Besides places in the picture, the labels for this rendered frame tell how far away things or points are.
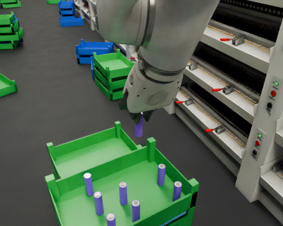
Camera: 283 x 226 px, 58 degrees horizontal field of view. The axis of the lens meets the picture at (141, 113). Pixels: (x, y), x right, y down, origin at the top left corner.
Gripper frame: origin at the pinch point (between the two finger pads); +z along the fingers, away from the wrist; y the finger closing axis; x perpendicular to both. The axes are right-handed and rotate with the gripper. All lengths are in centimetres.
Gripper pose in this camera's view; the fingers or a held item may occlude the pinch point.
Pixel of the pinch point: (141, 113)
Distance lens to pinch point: 56.7
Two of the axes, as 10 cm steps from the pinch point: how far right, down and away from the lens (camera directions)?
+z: -2.0, 5.4, 8.2
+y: 9.1, -2.1, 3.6
